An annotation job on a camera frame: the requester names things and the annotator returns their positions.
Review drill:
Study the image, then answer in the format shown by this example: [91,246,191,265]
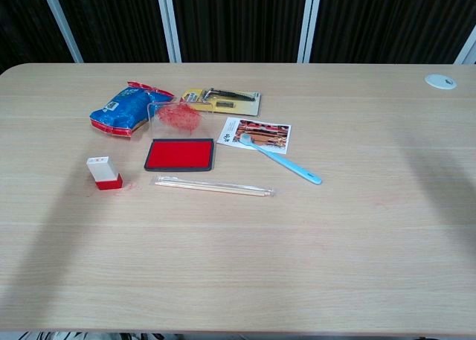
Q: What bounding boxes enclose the small white and red stamp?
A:
[86,155,123,191]

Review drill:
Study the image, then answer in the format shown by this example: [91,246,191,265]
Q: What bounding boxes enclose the red ink pad black case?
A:
[144,138,216,173]

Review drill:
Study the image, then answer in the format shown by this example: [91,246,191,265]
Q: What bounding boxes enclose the clear plastic lid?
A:
[147,101,213,140]

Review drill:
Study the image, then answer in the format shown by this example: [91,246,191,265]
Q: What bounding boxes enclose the wrapped wooden chopsticks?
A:
[154,174,277,199]

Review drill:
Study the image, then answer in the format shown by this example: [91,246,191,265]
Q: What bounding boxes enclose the printed photo postcard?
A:
[216,117,292,155]

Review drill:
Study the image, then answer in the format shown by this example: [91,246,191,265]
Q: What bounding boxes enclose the light blue toothbrush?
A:
[239,132,323,186]

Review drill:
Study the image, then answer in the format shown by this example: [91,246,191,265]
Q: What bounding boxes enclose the razor in yellow blister card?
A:
[180,87,263,117]

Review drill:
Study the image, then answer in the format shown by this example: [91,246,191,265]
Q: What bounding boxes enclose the blue snack bag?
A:
[89,80,176,138]

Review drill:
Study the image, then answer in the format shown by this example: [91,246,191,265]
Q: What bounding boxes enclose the white aluminium partition post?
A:
[453,34,476,65]
[296,0,323,64]
[39,0,84,64]
[155,0,182,63]

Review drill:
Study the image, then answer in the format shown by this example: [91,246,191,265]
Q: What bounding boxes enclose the white table cable grommet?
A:
[424,73,457,91]

